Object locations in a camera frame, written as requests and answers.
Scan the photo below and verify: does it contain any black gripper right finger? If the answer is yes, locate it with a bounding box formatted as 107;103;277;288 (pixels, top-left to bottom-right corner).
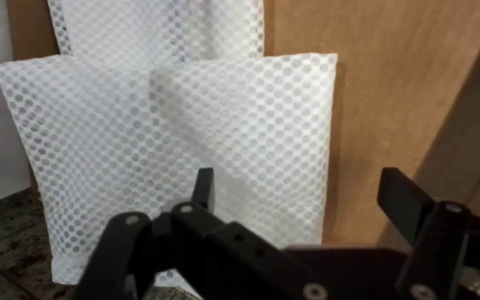
376;165;480;300

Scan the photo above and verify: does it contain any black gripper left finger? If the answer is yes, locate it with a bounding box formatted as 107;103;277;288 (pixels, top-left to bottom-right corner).
72;165;332;300

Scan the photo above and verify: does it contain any white mesh towel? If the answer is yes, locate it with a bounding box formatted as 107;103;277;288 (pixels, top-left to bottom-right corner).
0;52;341;287
46;0;267;60

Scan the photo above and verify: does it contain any flat cardboard tray box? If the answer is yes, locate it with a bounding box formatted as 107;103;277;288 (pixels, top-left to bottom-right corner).
6;0;480;247

